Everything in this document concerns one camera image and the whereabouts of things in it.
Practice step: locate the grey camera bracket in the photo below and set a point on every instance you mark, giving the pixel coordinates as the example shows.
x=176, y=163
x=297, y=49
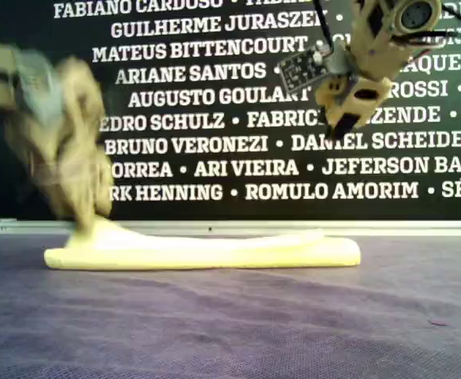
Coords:
x=339, y=63

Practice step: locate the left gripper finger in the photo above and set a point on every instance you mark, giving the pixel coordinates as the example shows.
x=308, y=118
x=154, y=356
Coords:
x=81, y=221
x=101, y=207

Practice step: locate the purple fabric table cover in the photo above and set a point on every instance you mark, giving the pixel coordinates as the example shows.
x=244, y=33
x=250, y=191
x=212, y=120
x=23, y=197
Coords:
x=230, y=335

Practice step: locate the left gripper beige body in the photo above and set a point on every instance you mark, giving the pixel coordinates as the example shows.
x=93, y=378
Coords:
x=76, y=138

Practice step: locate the black camera circuit board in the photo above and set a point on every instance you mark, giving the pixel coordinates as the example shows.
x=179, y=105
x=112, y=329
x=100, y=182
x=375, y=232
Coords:
x=301, y=71

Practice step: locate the small red thread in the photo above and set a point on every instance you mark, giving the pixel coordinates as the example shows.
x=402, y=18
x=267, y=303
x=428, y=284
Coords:
x=437, y=323

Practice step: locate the yellow square cloth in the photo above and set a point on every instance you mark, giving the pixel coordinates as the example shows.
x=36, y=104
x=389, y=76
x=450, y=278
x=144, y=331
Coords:
x=214, y=254

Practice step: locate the left beige robot arm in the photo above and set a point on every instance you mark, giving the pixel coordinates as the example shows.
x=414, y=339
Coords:
x=1, y=71

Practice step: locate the black banner with white names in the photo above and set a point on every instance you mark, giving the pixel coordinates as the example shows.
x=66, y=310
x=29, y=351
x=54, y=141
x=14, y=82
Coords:
x=214, y=166

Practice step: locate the right gripper beige body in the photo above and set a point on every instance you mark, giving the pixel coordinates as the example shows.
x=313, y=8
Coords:
x=376, y=55

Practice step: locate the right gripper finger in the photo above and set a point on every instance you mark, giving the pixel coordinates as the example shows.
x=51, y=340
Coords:
x=333, y=96
x=366, y=104

